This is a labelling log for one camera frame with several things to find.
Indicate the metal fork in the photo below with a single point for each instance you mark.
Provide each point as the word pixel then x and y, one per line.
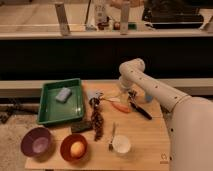
pixel 110 146

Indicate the orange bowl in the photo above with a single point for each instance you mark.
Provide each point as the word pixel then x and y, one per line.
pixel 66 145

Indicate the orange carrot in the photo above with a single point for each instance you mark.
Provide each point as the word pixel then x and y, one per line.
pixel 121 107

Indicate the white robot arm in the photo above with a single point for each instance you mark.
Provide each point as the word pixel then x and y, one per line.
pixel 191 122

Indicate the dark scrub pad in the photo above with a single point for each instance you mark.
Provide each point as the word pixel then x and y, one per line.
pixel 81 126

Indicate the grey post left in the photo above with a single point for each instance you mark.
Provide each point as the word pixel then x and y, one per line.
pixel 62 19

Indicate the yellow lemon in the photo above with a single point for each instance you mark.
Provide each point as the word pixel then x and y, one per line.
pixel 77 149

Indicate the white carton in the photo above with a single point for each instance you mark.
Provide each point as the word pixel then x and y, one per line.
pixel 100 11

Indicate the blue sponge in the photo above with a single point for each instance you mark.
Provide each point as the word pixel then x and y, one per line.
pixel 63 95

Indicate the green plastic tray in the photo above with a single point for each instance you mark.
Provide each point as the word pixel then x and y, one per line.
pixel 51 112

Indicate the grey post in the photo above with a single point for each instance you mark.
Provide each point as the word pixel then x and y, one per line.
pixel 124 17
pixel 62 19

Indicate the black case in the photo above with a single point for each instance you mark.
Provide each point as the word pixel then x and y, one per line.
pixel 171 14

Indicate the wooden table board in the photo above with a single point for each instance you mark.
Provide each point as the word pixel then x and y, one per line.
pixel 150 145

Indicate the purple bowl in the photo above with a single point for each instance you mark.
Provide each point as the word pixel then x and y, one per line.
pixel 36 142

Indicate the yellow banana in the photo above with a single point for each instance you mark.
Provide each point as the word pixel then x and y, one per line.
pixel 111 99

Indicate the grey post right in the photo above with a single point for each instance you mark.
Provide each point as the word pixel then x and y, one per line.
pixel 124 17

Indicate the white cup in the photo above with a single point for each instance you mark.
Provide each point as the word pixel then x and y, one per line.
pixel 121 144

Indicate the blue cup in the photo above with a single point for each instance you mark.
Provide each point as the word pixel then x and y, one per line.
pixel 148 98

